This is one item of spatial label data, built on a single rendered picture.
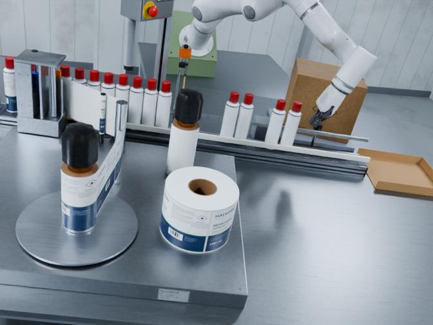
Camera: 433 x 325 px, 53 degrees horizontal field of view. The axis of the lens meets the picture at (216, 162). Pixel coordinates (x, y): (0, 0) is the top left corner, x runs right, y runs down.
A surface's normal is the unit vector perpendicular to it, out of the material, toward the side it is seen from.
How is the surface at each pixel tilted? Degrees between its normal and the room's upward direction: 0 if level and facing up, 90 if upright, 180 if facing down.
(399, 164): 0
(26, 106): 90
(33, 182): 0
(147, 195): 0
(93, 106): 90
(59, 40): 90
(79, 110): 90
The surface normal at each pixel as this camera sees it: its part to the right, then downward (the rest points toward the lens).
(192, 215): -0.15, 0.49
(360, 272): 0.17, -0.84
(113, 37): 0.22, 0.54
